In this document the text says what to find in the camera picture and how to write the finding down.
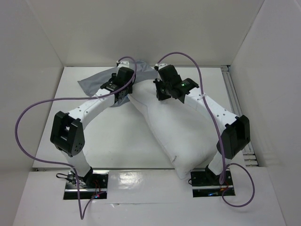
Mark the white pillow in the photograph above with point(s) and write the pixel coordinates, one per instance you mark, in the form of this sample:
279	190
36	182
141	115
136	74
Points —
186	137

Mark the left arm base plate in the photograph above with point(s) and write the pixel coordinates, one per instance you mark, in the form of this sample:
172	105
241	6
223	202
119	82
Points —
96	187

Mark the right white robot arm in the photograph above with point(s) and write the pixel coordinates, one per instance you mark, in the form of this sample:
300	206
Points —
233	131

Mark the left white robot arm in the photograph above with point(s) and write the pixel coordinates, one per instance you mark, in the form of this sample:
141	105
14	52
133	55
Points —
67	132

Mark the aluminium frame rail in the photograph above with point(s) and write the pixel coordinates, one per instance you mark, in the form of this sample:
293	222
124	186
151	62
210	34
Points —
248	152

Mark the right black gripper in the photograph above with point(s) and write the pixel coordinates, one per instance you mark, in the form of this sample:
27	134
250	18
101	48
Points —
159	89

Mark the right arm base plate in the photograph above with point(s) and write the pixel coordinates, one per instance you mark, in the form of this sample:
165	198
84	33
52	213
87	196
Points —
203	187

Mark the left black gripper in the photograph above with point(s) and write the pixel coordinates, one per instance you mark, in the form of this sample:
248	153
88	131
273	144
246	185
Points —
130	91

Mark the grey pillowcase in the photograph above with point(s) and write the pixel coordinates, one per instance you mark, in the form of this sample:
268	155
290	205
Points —
98	82

